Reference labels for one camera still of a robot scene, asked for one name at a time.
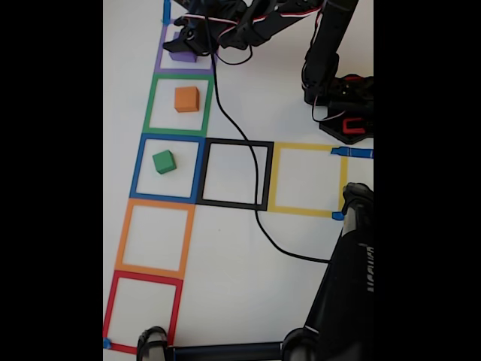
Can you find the orange block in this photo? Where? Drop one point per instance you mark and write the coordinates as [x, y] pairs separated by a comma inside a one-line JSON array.
[[186, 98]]

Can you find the green block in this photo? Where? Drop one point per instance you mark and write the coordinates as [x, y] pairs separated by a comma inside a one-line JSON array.
[[164, 161]]

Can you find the purple block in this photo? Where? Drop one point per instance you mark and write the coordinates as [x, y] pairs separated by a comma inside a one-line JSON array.
[[180, 57]]

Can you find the blue tape strip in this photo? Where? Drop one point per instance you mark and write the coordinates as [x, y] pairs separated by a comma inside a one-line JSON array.
[[357, 153], [167, 9]]

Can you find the small blue tape piece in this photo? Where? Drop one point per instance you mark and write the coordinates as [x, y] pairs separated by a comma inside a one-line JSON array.
[[107, 343], [337, 216]]

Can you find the purple square frame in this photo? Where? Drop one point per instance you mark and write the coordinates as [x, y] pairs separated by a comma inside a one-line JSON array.
[[186, 71]]

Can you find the green square frame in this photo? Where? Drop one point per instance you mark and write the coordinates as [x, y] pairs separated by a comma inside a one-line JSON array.
[[176, 76]]

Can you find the black square frame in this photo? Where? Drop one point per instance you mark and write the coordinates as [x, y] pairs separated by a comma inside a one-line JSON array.
[[236, 142]]

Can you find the blue square frame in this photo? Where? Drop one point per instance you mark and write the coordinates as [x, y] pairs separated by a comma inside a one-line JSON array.
[[136, 169]]

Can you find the yellow square frame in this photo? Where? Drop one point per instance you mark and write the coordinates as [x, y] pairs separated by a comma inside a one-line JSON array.
[[304, 146]]

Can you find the orange square frame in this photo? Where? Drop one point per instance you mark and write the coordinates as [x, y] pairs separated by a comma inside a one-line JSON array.
[[158, 204]]

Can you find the red square frame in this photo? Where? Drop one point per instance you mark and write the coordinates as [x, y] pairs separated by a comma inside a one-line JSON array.
[[146, 279]]

